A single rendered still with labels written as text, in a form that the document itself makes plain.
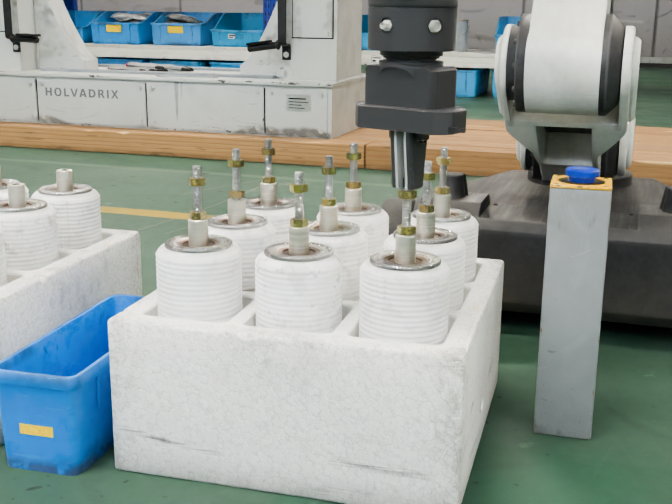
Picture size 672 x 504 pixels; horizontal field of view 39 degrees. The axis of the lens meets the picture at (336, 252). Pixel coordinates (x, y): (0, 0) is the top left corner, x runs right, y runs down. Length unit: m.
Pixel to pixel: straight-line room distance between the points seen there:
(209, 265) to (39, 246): 0.33
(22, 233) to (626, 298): 0.88
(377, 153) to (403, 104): 2.13
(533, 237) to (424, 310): 0.54
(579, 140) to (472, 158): 1.37
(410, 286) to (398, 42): 0.24
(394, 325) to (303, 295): 0.10
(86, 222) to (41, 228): 0.12
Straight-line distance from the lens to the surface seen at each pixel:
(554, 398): 1.20
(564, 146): 1.67
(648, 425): 1.29
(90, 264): 1.34
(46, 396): 1.10
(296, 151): 3.16
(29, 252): 1.29
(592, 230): 1.14
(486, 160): 3.01
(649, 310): 1.51
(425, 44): 0.93
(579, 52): 1.37
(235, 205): 1.16
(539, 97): 1.39
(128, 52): 6.50
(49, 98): 3.67
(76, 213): 1.38
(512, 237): 1.50
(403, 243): 0.99
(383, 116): 0.96
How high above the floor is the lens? 0.51
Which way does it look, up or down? 15 degrees down
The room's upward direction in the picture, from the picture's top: 1 degrees clockwise
